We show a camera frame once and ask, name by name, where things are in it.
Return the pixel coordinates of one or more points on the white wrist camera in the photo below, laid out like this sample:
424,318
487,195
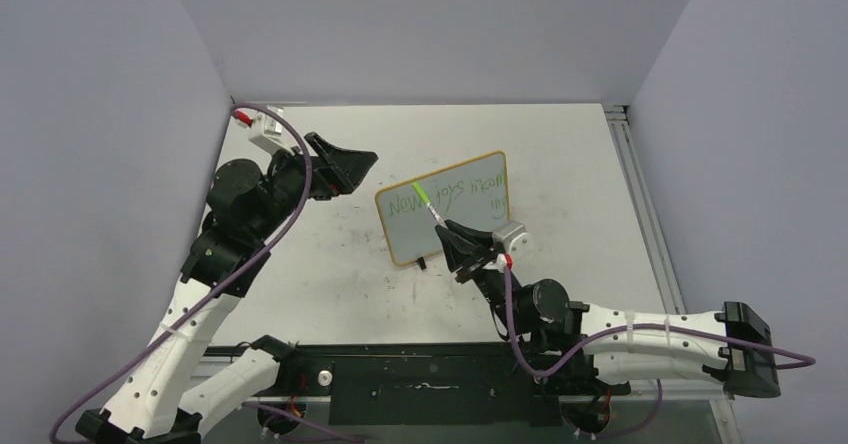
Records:
512,238
263,131

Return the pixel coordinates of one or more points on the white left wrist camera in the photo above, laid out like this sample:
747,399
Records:
263,131

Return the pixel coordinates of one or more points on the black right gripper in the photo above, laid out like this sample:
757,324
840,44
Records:
464,246

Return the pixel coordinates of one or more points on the yellow framed whiteboard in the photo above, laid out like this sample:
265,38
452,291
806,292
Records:
474,193

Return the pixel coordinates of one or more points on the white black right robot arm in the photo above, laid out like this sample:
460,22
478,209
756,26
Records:
554,336

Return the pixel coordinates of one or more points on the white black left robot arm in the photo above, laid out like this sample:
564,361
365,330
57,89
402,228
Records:
250,208

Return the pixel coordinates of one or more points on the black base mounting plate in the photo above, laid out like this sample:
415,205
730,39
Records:
432,384

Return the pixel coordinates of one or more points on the aluminium rail frame right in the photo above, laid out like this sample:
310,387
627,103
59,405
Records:
651,229

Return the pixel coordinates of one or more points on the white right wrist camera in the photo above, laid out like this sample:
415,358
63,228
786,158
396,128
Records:
512,238

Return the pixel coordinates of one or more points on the green marker cap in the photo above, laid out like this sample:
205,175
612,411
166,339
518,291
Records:
421,193

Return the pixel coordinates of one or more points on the green white marker pen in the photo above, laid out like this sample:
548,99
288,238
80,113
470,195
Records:
440,221

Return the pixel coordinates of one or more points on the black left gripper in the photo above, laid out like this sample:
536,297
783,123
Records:
336,171

